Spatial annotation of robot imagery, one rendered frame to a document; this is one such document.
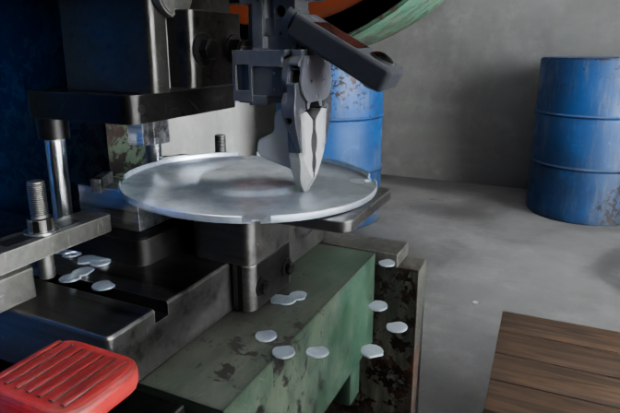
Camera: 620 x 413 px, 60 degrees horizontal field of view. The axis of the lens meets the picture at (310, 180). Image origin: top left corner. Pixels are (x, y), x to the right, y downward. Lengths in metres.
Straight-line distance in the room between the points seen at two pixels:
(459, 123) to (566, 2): 0.98
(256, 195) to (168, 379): 0.19
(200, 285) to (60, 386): 0.26
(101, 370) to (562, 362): 0.97
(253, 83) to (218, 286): 0.22
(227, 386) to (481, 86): 3.48
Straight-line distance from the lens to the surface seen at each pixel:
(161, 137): 0.69
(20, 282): 0.58
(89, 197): 0.68
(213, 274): 0.59
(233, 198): 0.56
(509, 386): 1.09
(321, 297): 0.66
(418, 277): 0.82
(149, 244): 0.62
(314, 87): 0.56
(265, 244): 0.61
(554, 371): 1.16
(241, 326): 0.61
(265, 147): 0.58
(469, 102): 3.88
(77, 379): 0.34
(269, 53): 0.55
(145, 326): 0.52
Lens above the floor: 0.94
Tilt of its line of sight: 14 degrees down
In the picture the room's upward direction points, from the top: straight up
